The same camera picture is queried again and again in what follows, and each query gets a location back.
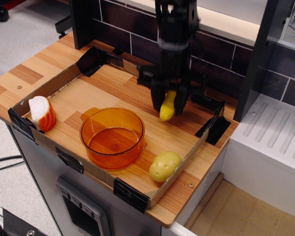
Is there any white orange toy sushi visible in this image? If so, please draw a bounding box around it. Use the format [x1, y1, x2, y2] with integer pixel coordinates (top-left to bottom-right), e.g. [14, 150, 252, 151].
[29, 96, 56, 132]

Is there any dark wooden post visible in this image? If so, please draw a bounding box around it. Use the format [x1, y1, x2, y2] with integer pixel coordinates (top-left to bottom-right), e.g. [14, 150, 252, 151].
[69, 0, 100, 50]
[233, 0, 295, 123]

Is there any orange transparent plastic pot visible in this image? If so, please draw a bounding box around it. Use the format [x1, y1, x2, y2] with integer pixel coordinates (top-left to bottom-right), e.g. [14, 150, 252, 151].
[80, 107, 147, 170]

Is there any yellow toy potato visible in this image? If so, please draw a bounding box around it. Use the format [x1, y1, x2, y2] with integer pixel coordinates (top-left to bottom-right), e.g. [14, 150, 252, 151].
[149, 151, 181, 182]

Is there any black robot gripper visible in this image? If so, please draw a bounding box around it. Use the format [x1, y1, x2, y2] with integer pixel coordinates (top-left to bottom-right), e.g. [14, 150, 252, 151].
[137, 50, 207, 116]

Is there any white toy sink drainboard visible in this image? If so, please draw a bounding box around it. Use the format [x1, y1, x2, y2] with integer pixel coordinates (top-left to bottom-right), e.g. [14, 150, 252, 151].
[222, 94, 295, 217]

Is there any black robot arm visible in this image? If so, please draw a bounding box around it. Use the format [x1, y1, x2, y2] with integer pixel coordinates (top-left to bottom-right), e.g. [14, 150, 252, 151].
[137, 0, 207, 121]

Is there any dark wooden left post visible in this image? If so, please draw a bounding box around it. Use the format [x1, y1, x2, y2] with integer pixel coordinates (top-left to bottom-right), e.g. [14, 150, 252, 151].
[69, 0, 100, 50]

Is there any black cable on floor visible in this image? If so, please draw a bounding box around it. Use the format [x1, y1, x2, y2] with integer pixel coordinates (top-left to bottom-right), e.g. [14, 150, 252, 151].
[0, 154, 24, 173]

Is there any black caster wheel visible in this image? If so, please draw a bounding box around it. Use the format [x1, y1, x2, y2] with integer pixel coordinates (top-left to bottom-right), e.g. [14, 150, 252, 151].
[0, 5, 9, 22]

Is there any yellow toy banana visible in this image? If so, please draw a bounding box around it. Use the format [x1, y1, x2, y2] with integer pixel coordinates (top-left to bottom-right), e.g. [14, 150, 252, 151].
[159, 90, 177, 121]

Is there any grey toy oven front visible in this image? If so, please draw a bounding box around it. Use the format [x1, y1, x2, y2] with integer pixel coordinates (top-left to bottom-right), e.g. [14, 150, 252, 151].
[55, 176, 111, 236]

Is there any dark wooden right post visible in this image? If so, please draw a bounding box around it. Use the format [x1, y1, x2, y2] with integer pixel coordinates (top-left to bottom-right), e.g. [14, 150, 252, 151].
[233, 0, 295, 123]

